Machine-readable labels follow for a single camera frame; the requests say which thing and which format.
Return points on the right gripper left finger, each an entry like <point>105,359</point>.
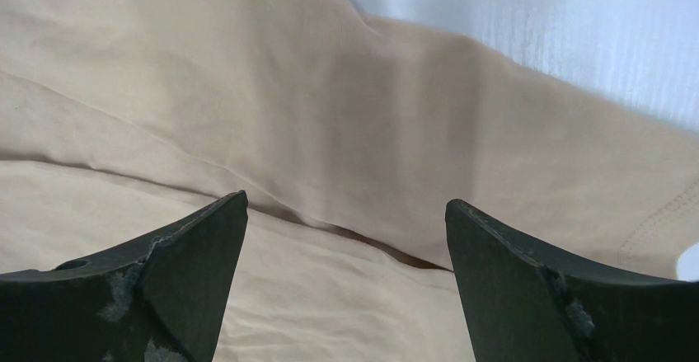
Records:
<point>158,297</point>

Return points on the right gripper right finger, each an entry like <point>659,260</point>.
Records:
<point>527,300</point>

